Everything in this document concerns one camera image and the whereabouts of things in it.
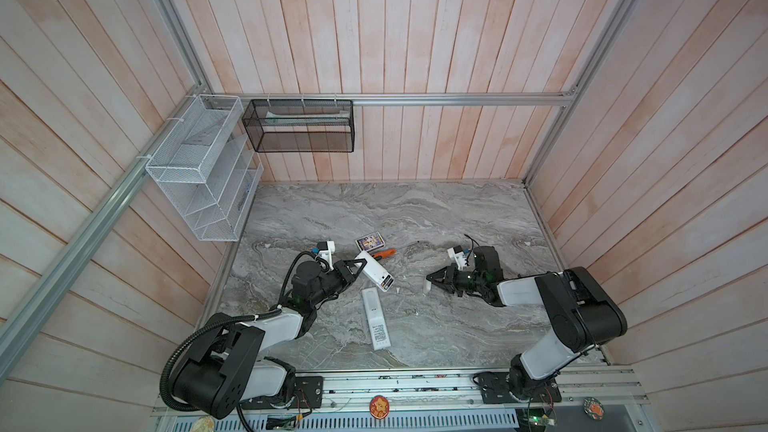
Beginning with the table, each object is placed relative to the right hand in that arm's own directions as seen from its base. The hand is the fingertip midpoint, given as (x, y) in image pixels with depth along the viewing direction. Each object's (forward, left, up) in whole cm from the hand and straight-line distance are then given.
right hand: (428, 277), depth 90 cm
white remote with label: (-12, +16, -2) cm, 20 cm away
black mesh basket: (+46, +44, +23) cm, 68 cm away
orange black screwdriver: (+9, +14, -2) cm, 17 cm away
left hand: (-2, +18, +9) cm, 21 cm away
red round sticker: (-34, +14, -3) cm, 37 cm away
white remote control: (-3, +16, +8) cm, 19 cm away
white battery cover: (-3, +1, 0) cm, 3 cm away
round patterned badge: (-32, -38, -3) cm, 50 cm away
